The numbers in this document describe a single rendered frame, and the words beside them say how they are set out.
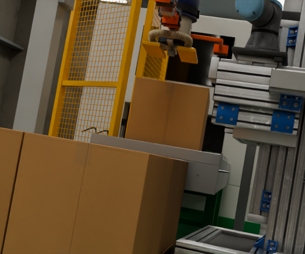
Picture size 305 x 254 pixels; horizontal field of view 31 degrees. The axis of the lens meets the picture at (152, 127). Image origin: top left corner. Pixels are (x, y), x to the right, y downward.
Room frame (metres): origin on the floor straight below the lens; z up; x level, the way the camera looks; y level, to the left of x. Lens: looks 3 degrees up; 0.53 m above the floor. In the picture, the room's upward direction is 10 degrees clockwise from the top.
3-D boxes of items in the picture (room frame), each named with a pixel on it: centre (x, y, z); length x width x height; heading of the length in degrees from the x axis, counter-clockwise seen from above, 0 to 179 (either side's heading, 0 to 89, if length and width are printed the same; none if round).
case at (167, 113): (3.23, -0.10, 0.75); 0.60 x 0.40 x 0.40; 173
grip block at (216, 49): (3.30, -0.33, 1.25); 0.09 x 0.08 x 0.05; 83
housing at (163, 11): (2.58, 0.03, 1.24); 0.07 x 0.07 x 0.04; 83
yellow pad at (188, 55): (3.03, -0.13, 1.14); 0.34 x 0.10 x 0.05; 173
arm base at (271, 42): (2.31, -0.40, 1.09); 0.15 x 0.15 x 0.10
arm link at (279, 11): (2.30, -0.40, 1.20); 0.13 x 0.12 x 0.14; 144
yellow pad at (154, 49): (3.05, 0.06, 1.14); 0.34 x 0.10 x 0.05; 173
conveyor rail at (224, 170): (4.01, -0.55, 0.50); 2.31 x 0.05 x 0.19; 170
